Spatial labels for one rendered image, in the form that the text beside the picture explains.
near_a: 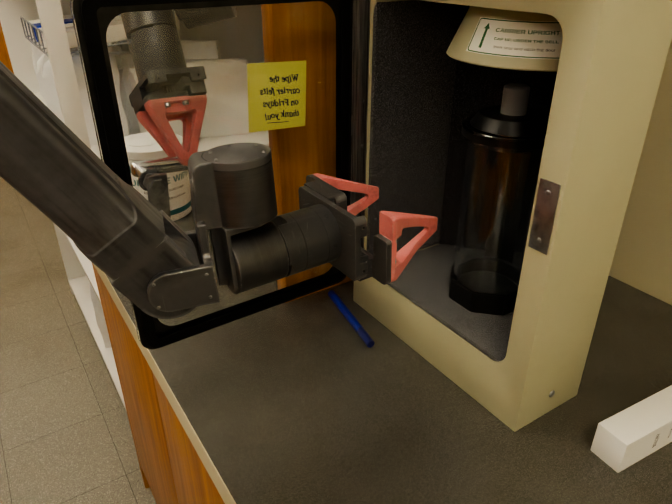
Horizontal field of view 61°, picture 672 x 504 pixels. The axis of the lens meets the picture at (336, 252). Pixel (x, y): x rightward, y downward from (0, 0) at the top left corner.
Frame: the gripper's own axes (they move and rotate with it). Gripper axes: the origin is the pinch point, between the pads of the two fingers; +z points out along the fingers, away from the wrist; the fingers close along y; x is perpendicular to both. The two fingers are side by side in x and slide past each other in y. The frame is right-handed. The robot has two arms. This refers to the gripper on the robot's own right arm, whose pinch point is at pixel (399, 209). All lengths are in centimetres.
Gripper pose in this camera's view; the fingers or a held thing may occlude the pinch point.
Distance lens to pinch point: 59.9
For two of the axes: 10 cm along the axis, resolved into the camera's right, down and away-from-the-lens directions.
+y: -5.4, -3.9, 7.4
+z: 8.4, -2.8, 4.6
